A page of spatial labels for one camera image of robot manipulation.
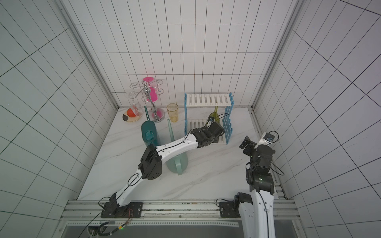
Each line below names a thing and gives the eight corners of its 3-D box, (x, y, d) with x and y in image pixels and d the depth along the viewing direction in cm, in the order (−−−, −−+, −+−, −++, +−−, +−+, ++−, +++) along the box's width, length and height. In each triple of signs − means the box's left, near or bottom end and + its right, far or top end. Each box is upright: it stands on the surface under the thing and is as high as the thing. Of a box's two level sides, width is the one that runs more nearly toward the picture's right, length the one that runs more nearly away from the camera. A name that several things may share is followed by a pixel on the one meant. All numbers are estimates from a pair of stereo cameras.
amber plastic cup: (167, 122, 110) (165, 111, 101) (169, 113, 116) (167, 103, 107) (178, 122, 110) (177, 111, 101) (179, 113, 116) (178, 103, 107)
